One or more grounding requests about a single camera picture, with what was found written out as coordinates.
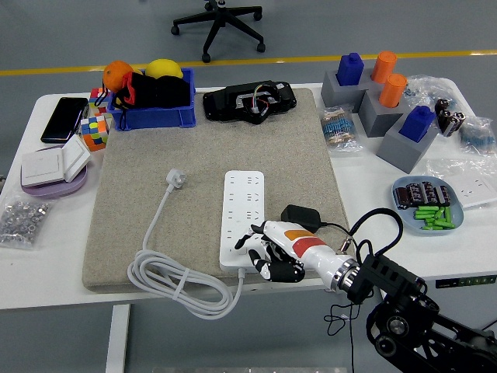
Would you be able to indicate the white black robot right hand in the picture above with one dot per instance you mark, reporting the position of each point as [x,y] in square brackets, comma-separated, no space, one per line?
[306,242]

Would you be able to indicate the black plug adapter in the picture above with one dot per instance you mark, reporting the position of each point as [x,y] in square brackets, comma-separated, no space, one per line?
[299,215]

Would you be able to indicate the white power strip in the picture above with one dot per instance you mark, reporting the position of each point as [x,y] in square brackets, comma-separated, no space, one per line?
[242,194]

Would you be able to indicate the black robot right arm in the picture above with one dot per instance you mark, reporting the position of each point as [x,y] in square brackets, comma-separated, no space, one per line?
[407,311]

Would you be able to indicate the light blue plate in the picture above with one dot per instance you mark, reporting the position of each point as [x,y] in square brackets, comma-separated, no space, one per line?
[404,218]

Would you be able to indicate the black capacitor with print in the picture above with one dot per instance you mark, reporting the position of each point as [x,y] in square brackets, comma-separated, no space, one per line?
[400,197]
[442,195]
[414,194]
[429,192]

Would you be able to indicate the bag of taped resistors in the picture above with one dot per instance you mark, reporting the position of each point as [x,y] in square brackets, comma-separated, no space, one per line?
[339,128]

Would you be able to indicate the green small battery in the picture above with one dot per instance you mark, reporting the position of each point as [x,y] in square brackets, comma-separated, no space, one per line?
[425,214]
[433,222]
[447,215]
[438,214]
[426,209]
[438,227]

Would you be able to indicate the wide grey holder block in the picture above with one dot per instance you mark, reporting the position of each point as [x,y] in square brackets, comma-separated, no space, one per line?
[334,97]

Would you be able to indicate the clear empty plastic bag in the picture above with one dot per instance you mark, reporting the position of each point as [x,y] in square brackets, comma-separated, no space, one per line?
[446,169]

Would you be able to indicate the blue square peg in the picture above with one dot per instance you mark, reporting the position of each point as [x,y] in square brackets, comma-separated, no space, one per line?
[349,70]
[415,124]

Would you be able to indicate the grey-brown mat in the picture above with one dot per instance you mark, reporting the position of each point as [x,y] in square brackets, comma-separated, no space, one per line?
[174,147]

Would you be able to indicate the black opened electronic device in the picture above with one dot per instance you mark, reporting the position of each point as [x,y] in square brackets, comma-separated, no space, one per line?
[221,103]

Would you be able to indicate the black table control panel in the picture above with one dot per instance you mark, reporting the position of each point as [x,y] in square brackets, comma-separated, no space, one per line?
[466,281]

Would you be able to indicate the orange cylinder peg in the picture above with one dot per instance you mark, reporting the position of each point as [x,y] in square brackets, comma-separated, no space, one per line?
[383,66]
[392,91]

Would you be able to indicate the black loose capacitor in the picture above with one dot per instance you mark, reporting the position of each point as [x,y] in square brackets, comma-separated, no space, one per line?
[442,105]
[457,122]
[445,121]

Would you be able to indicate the clear bag of small parts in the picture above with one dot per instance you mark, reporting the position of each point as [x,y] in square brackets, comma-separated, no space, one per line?
[427,89]

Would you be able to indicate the blue plastic bin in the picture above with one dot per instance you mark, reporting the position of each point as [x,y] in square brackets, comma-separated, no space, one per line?
[155,116]

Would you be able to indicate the bag of blue resistors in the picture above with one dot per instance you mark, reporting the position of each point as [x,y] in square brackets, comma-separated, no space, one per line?
[477,136]

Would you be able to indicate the white table leg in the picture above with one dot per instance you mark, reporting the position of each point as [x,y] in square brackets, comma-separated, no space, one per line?
[116,338]

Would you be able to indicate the yellow lemon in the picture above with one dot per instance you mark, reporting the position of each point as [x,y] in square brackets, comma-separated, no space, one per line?
[163,68]

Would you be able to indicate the black office chair base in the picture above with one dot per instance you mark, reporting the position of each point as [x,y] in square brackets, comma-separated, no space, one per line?
[221,19]

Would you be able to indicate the large colourful puzzle cube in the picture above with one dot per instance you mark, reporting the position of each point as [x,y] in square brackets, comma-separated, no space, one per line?
[93,132]

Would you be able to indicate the orange fruit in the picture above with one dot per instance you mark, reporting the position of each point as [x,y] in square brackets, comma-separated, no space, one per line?
[114,74]

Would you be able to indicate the purple round plate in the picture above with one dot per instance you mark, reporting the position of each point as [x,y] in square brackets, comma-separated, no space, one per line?
[54,190]

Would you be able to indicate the small colourful puzzle cube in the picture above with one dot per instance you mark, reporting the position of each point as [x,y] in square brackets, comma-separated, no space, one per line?
[93,94]

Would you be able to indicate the black smartphone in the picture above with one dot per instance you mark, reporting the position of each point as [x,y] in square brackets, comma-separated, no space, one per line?
[64,118]

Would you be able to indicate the bag of metal nuts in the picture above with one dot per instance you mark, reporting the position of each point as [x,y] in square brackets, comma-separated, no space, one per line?
[21,219]

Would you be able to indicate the white wall socket panel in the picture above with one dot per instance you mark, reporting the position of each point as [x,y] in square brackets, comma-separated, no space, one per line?
[475,190]

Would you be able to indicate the white wall switch panel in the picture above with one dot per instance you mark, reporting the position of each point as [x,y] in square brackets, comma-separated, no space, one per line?
[75,157]
[40,167]

